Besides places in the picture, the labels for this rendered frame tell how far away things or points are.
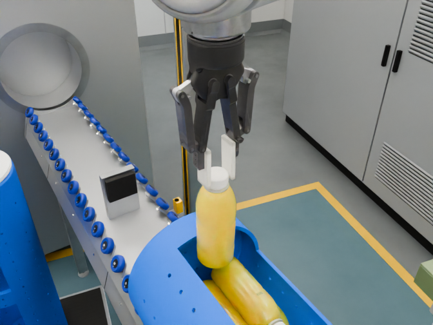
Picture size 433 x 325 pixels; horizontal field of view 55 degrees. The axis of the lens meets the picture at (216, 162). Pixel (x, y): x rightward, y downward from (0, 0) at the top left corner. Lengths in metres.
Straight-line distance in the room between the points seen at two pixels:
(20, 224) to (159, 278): 0.81
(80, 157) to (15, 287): 0.49
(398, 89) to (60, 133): 1.76
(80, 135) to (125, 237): 0.63
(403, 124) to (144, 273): 1.98
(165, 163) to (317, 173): 1.12
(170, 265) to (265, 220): 1.91
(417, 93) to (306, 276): 1.13
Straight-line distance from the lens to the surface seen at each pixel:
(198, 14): 0.32
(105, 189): 1.24
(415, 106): 2.47
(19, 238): 1.53
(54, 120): 1.89
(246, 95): 0.61
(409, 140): 2.54
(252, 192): 2.86
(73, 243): 2.25
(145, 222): 1.28
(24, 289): 1.66
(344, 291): 2.37
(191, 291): 0.73
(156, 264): 0.80
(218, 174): 0.66
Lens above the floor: 1.79
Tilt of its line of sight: 35 degrees down
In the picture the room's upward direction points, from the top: straight up
